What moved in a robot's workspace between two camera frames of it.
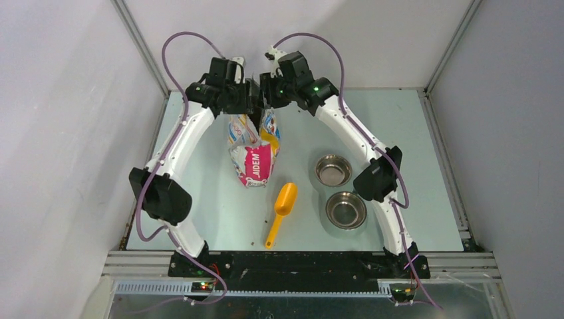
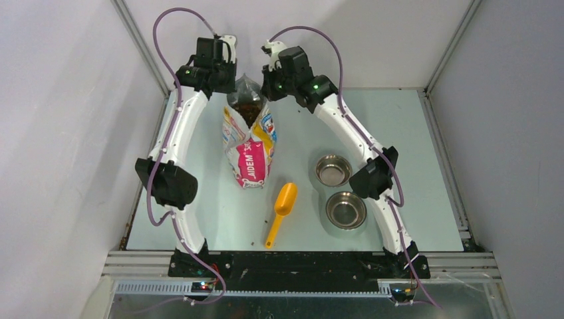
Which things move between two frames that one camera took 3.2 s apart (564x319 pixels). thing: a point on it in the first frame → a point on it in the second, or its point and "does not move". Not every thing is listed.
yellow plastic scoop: (284, 202) does not move
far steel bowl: (333, 171) does not move
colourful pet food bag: (253, 154) does not move
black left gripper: (245, 106) → (229, 88)
